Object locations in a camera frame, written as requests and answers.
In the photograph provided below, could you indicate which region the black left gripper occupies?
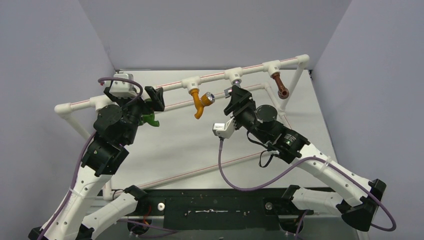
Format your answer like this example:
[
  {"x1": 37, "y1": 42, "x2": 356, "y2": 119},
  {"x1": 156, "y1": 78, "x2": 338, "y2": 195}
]
[{"x1": 106, "y1": 85, "x2": 164, "y2": 145}]

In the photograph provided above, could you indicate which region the chrome metal faucet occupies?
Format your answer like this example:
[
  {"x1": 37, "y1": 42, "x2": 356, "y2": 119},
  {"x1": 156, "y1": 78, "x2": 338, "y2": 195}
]
[{"x1": 224, "y1": 78, "x2": 242, "y2": 98}]

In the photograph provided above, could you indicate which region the white pvc pipe frame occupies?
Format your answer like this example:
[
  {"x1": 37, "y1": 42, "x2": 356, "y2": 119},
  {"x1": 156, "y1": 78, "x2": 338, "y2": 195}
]
[{"x1": 54, "y1": 54, "x2": 311, "y2": 202}]

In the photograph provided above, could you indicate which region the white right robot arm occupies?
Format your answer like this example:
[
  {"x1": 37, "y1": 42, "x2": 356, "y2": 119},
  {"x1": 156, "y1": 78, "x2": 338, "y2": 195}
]
[{"x1": 223, "y1": 85, "x2": 387, "y2": 232}]

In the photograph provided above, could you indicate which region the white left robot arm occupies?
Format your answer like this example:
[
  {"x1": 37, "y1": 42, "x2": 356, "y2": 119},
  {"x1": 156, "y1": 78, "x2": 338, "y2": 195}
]
[{"x1": 28, "y1": 86, "x2": 165, "y2": 240}]

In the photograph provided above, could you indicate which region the green plastic faucet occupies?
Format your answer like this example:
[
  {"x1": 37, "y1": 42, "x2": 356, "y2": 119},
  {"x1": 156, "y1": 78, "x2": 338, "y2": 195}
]
[{"x1": 138, "y1": 113, "x2": 160, "y2": 127}]

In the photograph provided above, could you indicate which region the orange plastic faucet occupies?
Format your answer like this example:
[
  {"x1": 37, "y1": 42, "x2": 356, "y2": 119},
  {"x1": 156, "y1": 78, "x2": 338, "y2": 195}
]
[{"x1": 189, "y1": 88, "x2": 216, "y2": 120}]

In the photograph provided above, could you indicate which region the brown plastic faucet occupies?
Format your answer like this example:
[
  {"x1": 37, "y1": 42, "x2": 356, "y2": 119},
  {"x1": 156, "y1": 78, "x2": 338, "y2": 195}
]
[{"x1": 271, "y1": 72, "x2": 290, "y2": 100}]

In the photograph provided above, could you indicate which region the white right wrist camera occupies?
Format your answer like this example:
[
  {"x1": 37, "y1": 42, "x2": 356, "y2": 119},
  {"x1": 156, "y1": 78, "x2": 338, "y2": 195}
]
[{"x1": 212, "y1": 117, "x2": 236, "y2": 139}]

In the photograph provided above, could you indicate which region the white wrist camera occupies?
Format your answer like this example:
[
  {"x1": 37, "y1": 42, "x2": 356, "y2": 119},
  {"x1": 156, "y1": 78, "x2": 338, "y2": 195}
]
[
  {"x1": 212, "y1": 117, "x2": 236, "y2": 139},
  {"x1": 98, "y1": 77, "x2": 139, "y2": 98}
]

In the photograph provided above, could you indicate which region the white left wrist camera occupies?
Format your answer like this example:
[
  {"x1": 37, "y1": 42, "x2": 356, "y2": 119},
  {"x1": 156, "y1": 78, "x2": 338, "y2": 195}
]
[{"x1": 98, "y1": 77, "x2": 139, "y2": 98}]

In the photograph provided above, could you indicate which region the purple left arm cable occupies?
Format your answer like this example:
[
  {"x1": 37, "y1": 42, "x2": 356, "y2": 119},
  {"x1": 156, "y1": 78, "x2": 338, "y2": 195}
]
[{"x1": 34, "y1": 77, "x2": 180, "y2": 240}]

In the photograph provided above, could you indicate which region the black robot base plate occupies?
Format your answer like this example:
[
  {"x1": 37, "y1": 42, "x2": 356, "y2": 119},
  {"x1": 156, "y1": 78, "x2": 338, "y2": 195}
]
[{"x1": 125, "y1": 188, "x2": 303, "y2": 231}]

